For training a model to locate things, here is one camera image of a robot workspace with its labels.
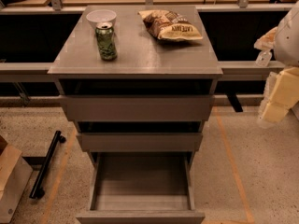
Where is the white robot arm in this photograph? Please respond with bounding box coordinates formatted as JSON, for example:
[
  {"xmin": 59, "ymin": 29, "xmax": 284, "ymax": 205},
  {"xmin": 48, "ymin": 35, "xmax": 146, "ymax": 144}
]
[{"xmin": 254, "ymin": 1, "xmax": 299, "ymax": 128}]

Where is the grey drawer cabinet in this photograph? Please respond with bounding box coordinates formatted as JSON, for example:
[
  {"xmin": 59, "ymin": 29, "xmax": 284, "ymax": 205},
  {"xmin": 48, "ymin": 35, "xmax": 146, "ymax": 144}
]
[{"xmin": 47, "ymin": 5, "xmax": 224, "ymax": 166}]

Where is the grey drawer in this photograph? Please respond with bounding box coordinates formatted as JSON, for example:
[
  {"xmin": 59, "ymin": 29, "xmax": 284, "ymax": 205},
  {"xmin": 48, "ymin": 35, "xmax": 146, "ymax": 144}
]
[
  {"xmin": 60, "ymin": 95, "xmax": 213, "ymax": 122},
  {"xmin": 77, "ymin": 153, "xmax": 205, "ymax": 224},
  {"xmin": 77, "ymin": 133, "xmax": 203, "ymax": 152}
]

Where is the black metal bar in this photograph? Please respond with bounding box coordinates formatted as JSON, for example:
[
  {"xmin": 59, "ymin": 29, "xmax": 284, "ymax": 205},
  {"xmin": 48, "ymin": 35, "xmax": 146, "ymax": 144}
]
[{"xmin": 29, "ymin": 131, "xmax": 66, "ymax": 199}]

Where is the cardboard box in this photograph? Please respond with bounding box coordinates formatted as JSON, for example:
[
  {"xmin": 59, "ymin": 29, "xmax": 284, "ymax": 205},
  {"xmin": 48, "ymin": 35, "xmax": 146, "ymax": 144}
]
[{"xmin": 0, "ymin": 136, "xmax": 33, "ymax": 224}]

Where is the clear sanitizer bottle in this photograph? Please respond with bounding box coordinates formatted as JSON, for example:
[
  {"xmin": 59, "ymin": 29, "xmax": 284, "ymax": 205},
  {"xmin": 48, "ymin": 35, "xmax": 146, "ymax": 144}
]
[{"xmin": 255, "ymin": 49, "xmax": 272, "ymax": 67}]

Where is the grey top drawer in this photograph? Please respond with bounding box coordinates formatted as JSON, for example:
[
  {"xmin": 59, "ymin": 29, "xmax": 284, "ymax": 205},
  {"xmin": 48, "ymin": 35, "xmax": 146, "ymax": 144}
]
[{"xmin": 60, "ymin": 95, "xmax": 213, "ymax": 122}]

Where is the grey bottom drawer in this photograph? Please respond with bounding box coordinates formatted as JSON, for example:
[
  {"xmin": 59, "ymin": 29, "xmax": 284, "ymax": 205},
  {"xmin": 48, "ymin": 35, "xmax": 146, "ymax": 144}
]
[{"xmin": 77, "ymin": 153, "xmax": 205, "ymax": 224}]

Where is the green soda can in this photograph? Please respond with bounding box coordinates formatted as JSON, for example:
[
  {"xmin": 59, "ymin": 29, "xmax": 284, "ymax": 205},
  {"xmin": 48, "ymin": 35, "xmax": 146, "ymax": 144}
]
[{"xmin": 95, "ymin": 22, "xmax": 117, "ymax": 61}]

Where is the grey middle drawer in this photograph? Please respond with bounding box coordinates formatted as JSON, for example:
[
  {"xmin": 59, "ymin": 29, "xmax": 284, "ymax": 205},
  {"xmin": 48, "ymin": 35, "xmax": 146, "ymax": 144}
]
[{"xmin": 77, "ymin": 133, "xmax": 203, "ymax": 152}]

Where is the white bowl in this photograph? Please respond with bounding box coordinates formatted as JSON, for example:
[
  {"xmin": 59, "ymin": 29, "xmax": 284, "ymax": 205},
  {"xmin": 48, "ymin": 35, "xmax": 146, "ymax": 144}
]
[{"xmin": 86, "ymin": 9, "xmax": 117, "ymax": 29}]

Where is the brown chip bag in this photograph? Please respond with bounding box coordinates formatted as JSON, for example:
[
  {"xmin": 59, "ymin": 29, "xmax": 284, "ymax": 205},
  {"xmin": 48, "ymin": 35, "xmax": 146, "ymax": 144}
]
[{"xmin": 138, "ymin": 9, "xmax": 203, "ymax": 42}]

